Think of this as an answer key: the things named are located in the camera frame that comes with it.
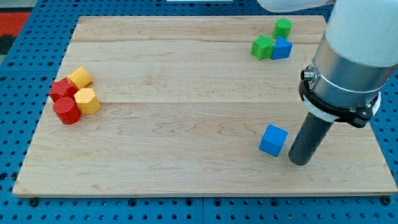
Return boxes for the blue cube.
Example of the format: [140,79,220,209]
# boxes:
[259,124,288,157]

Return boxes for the light wooden board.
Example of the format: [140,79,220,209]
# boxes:
[13,16,397,198]

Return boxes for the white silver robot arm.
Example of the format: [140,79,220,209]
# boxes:
[259,0,397,129]

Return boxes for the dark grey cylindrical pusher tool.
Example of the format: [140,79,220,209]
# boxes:
[289,112,333,166]

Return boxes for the red cylinder block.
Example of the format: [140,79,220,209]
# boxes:
[53,97,81,125]

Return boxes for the yellow hexagon block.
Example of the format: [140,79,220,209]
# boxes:
[74,88,101,114]

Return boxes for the yellow cylinder block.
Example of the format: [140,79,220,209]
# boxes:
[67,67,93,90]

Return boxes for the green star block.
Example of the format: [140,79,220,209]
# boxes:
[251,35,274,60]

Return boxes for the green cylinder block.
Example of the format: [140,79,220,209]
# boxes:
[272,18,292,39]

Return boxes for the red star block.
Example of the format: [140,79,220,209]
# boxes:
[49,78,77,103]

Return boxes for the blue triangular block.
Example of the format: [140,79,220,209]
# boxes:
[271,36,293,60]

